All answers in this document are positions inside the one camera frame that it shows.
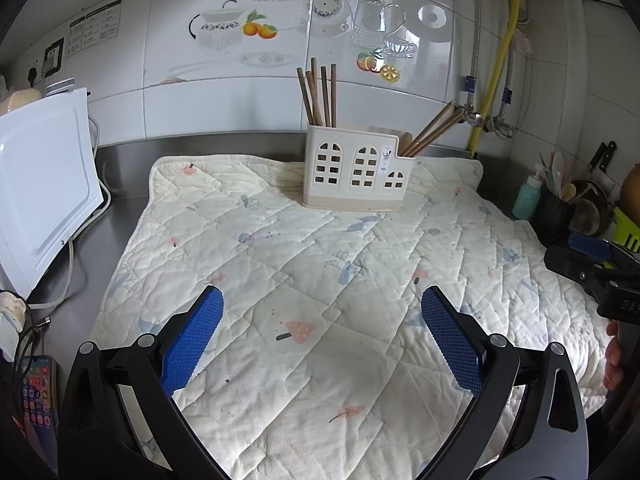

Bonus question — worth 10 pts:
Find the quilted cream patterned mat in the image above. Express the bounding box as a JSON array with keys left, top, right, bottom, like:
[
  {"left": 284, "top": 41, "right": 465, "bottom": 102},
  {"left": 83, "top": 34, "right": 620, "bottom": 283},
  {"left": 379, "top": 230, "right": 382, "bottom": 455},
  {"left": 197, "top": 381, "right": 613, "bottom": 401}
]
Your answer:
[{"left": 90, "top": 154, "right": 613, "bottom": 480}]

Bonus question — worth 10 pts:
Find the orange-brown round object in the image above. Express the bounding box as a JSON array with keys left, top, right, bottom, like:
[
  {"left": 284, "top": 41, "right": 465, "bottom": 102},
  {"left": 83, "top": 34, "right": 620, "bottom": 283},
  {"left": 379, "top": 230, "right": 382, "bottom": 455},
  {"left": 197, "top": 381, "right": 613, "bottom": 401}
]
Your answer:
[{"left": 620, "top": 165, "right": 640, "bottom": 207}]

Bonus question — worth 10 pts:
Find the cream plastic utensil holder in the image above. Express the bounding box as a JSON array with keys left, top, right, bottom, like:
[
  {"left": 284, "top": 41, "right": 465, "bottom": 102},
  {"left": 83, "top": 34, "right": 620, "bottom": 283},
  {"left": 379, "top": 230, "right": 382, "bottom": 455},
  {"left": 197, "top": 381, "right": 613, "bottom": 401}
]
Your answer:
[{"left": 301, "top": 125, "right": 417, "bottom": 211}]

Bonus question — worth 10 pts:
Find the white power adapter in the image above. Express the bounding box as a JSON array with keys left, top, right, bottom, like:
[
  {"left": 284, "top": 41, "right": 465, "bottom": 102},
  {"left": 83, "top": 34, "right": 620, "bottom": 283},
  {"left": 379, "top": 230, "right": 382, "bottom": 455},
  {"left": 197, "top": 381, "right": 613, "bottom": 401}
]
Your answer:
[{"left": 0, "top": 290, "right": 27, "bottom": 349}]

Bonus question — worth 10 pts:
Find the braided metal hose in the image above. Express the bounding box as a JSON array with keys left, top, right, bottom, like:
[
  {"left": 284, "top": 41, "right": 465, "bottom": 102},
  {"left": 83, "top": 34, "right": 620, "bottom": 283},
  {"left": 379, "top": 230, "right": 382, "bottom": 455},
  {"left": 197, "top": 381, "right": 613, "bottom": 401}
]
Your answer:
[{"left": 502, "top": 0, "right": 529, "bottom": 121}]

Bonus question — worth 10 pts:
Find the white microwave oven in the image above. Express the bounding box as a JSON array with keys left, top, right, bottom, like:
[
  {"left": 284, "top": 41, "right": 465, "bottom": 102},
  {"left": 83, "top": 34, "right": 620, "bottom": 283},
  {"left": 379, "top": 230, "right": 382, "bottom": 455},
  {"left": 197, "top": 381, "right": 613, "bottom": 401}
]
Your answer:
[{"left": 0, "top": 87, "right": 112, "bottom": 302}]

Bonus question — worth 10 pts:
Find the smartphone with colourful screen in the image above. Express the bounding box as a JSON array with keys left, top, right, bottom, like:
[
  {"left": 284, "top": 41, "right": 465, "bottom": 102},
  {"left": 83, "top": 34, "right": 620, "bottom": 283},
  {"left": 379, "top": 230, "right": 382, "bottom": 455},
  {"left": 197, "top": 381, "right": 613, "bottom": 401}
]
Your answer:
[{"left": 20, "top": 355, "right": 59, "bottom": 432}]

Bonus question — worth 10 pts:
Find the green plastic basket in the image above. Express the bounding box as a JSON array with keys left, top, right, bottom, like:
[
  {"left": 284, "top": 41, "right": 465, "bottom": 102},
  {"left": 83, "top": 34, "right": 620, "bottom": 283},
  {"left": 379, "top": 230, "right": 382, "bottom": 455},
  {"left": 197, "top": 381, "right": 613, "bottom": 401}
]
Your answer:
[{"left": 602, "top": 207, "right": 640, "bottom": 267}]

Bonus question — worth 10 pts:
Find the black handled knife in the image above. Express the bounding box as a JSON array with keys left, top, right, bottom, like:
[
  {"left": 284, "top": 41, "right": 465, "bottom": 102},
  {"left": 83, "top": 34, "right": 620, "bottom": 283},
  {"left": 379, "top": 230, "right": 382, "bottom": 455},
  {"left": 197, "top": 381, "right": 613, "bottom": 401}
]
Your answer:
[{"left": 587, "top": 141, "right": 617, "bottom": 181}]

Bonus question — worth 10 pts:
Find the yellow gas pipe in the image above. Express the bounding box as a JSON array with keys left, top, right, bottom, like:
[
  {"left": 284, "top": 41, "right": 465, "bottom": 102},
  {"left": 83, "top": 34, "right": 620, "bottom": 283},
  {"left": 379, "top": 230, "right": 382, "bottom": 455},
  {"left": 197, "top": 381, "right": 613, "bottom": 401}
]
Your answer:
[{"left": 468, "top": 0, "right": 522, "bottom": 154}]

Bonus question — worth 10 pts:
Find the black utensil pot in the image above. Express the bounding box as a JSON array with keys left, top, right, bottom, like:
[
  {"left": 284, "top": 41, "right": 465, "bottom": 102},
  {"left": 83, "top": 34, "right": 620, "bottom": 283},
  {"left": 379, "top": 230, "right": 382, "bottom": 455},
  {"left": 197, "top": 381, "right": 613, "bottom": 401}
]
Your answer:
[{"left": 537, "top": 187, "right": 576, "bottom": 247}]

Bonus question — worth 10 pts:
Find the white instruction sticker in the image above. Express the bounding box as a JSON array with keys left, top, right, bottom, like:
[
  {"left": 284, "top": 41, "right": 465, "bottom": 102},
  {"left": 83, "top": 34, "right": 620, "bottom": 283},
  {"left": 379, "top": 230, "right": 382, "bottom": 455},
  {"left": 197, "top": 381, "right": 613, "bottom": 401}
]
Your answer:
[{"left": 65, "top": 0, "right": 124, "bottom": 59}]

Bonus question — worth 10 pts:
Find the person's right hand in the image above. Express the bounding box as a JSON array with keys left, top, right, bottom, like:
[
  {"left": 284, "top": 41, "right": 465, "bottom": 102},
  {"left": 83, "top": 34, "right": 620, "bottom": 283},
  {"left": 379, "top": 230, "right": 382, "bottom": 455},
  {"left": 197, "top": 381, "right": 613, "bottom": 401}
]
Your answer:
[{"left": 603, "top": 320, "right": 624, "bottom": 391}]

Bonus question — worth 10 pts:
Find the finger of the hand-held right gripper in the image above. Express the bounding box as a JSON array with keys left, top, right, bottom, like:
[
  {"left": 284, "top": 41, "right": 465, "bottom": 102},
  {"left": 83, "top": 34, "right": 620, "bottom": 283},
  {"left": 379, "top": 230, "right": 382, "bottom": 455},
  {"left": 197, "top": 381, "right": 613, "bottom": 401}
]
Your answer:
[
  {"left": 544, "top": 246, "right": 617, "bottom": 294},
  {"left": 567, "top": 232, "right": 640, "bottom": 267}
]

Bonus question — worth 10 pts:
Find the brown wooden chopstick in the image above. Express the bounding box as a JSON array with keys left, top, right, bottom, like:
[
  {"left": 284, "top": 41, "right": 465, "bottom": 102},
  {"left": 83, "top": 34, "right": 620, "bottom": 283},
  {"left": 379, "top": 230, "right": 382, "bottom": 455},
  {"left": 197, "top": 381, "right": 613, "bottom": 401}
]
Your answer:
[
  {"left": 296, "top": 67, "right": 315, "bottom": 127},
  {"left": 404, "top": 105, "right": 462, "bottom": 157},
  {"left": 328, "top": 64, "right": 338, "bottom": 129},
  {"left": 320, "top": 65, "right": 331, "bottom": 128},
  {"left": 400, "top": 101, "right": 455, "bottom": 157},
  {"left": 409, "top": 110, "right": 466, "bottom": 158}
]

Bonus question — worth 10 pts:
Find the black cable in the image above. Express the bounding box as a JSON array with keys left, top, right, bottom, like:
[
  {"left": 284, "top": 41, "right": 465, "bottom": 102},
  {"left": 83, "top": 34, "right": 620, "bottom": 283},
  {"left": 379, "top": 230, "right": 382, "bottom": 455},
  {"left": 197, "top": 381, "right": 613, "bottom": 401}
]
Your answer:
[{"left": 14, "top": 310, "right": 52, "bottom": 362}]

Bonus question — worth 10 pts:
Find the white spatula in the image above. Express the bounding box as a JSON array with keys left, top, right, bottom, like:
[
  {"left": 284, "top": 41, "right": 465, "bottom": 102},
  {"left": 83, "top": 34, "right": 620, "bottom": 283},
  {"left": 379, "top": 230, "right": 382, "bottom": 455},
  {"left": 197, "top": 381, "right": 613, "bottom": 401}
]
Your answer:
[{"left": 550, "top": 152, "right": 566, "bottom": 196}]

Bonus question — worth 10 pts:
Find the metal pipe valve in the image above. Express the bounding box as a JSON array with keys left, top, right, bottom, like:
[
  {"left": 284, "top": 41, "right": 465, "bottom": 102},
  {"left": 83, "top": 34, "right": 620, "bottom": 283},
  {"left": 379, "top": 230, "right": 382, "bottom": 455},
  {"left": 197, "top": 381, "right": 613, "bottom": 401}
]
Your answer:
[
  {"left": 487, "top": 115, "right": 516, "bottom": 141},
  {"left": 452, "top": 102, "right": 487, "bottom": 129}
]

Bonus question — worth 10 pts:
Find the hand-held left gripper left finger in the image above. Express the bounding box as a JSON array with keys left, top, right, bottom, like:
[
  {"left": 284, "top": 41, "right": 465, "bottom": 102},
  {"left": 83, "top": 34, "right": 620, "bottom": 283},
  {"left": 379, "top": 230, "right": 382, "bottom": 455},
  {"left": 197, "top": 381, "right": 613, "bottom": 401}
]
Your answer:
[{"left": 60, "top": 285, "right": 226, "bottom": 480}]

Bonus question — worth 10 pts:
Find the dark metal pan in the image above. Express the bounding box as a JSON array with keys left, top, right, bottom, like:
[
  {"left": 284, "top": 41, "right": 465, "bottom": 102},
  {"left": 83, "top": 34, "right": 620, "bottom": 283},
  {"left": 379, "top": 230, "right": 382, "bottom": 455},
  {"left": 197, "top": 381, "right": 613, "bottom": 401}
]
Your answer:
[{"left": 570, "top": 180, "right": 614, "bottom": 237}]

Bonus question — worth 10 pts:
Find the teal plastic bottle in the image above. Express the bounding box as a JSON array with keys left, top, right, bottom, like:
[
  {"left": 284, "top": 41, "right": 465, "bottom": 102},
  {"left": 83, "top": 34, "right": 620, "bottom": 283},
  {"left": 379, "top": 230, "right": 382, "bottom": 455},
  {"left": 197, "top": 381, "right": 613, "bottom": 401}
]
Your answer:
[{"left": 512, "top": 164, "right": 544, "bottom": 222}]

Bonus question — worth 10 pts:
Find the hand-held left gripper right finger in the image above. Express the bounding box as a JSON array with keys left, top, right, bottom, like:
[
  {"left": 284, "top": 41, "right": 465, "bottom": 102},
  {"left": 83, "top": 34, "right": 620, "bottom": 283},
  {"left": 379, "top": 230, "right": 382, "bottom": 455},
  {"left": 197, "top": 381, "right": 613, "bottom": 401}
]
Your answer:
[{"left": 420, "top": 286, "right": 590, "bottom": 480}]

